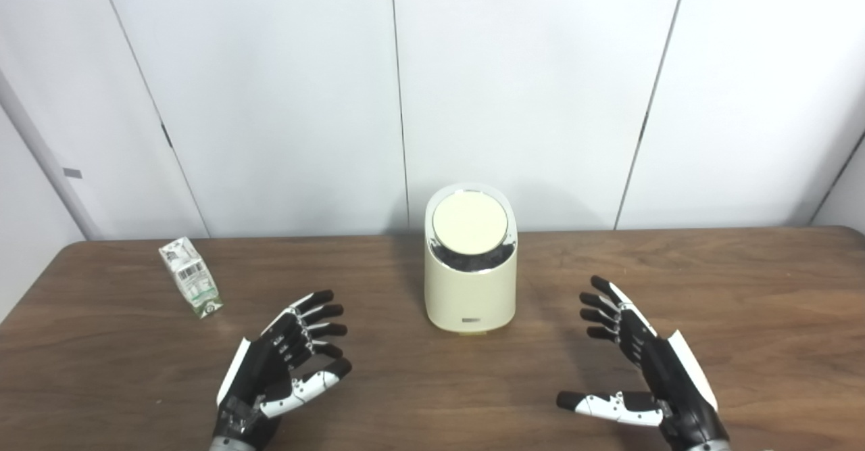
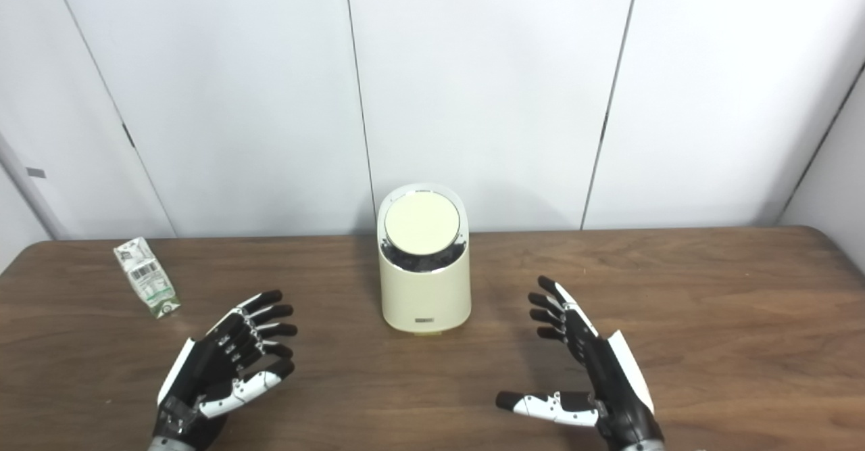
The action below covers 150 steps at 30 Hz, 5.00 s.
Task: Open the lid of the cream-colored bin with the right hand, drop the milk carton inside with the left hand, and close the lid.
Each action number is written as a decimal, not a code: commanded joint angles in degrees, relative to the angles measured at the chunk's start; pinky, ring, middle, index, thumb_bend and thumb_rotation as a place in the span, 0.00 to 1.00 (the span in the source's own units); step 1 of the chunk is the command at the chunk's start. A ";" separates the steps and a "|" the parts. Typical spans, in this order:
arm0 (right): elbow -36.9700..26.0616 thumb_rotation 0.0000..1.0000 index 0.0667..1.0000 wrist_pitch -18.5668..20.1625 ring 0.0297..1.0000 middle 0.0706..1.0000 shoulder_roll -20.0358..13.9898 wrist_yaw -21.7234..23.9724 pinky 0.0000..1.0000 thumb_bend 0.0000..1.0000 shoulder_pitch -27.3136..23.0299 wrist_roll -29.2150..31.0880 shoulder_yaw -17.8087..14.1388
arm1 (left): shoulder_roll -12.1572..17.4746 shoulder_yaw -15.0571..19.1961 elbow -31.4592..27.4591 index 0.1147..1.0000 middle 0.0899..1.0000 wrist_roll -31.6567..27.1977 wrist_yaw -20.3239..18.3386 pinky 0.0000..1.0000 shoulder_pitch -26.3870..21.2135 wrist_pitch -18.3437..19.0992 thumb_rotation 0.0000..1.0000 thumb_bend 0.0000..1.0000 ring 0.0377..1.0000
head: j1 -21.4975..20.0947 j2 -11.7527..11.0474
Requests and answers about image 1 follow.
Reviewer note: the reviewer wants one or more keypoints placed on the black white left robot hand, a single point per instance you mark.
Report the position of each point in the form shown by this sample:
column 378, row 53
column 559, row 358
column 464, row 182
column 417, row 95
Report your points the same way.
column 260, row 370

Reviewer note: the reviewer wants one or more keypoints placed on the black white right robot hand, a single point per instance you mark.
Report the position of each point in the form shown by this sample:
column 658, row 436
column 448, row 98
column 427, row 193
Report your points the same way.
column 669, row 383

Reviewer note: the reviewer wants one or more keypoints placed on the small white green milk carton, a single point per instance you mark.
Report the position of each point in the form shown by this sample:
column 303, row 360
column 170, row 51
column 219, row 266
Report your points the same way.
column 190, row 276

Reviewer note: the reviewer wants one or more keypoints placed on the round cream bin lid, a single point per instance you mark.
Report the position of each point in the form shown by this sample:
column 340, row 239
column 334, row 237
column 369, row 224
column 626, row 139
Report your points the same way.
column 470, row 224

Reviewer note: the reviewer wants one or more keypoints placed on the cream-colored desktop trash bin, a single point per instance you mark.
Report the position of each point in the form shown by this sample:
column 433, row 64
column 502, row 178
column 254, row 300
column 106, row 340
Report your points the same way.
column 470, row 295

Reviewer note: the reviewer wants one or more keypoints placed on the small black wall panel clip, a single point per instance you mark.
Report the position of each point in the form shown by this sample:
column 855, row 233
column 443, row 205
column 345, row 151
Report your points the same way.
column 167, row 135

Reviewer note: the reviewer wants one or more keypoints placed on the small grey wall tape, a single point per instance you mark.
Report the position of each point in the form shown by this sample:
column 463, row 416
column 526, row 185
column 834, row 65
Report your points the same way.
column 72, row 173

